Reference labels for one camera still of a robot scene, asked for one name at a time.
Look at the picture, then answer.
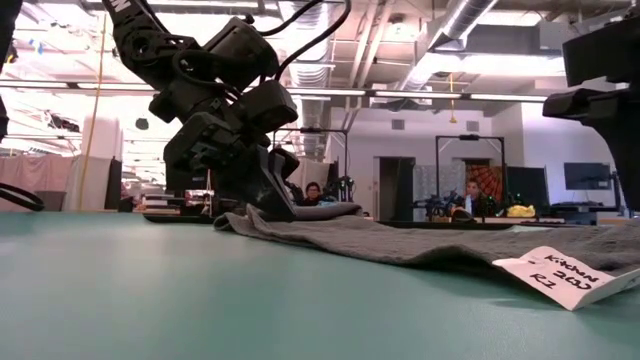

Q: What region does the yellow hanging cable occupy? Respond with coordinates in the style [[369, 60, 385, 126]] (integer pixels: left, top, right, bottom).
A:
[[76, 13, 109, 212]]

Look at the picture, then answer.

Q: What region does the wall mounted monitor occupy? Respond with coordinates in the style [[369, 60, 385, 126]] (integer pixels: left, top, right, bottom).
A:
[[563, 161, 613, 192]]

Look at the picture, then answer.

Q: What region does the white pillar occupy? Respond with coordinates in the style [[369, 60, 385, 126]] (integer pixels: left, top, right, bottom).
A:
[[81, 116, 125, 212]]

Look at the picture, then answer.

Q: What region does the pink curtain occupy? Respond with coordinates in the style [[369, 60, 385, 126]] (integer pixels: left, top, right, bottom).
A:
[[0, 153, 84, 212]]

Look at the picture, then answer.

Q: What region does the black metal camera frame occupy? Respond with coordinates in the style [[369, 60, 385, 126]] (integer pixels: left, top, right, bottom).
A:
[[434, 133, 507, 214], [271, 127, 351, 204]]

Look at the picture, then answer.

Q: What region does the yellow bag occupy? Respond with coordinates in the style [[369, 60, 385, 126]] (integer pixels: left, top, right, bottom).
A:
[[505, 203, 537, 219]]

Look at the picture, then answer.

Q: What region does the corrugated silver duct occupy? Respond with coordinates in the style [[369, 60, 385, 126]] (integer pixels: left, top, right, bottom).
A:
[[287, 0, 335, 157]]

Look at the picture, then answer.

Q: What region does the smooth silver duct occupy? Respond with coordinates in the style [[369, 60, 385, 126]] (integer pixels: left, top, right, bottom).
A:
[[397, 0, 501, 94]]

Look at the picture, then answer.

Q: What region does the grey towel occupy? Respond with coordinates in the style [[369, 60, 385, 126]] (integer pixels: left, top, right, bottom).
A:
[[213, 202, 640, 282]]

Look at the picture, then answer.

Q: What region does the orange patterned wall hanging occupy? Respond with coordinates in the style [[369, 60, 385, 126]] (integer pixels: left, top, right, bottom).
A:
[[466, 164, 504, 202]]

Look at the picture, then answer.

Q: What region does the black partition panel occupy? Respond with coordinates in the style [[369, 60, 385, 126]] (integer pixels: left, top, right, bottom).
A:
[[104, 157, 124, 212]]

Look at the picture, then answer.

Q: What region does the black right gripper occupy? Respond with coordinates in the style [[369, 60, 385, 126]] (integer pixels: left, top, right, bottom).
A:
[[542, 17, 640, 212]]

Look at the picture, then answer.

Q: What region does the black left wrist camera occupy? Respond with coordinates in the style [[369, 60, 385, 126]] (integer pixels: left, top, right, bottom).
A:
[[202, 16, 280, 85]]

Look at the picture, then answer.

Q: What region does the white handwritten paper label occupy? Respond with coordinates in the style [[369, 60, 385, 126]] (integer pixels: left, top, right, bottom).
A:
[[491, 244, 640, 312]]

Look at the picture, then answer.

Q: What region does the black cable loop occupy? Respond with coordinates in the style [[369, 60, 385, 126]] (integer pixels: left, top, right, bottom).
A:
[[0, 181, 46, 213]]

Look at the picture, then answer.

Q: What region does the person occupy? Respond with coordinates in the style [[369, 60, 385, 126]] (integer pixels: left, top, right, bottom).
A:
[[300, 180, 325, 208], [460, 178, 485, 218]]

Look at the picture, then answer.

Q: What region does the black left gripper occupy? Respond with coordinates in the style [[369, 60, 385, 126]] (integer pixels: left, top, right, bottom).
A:
[[148, 78, 302, 222]]

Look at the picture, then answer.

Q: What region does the black monitor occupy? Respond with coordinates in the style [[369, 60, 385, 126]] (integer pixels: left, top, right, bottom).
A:
[[505, 165, 551, 209]]

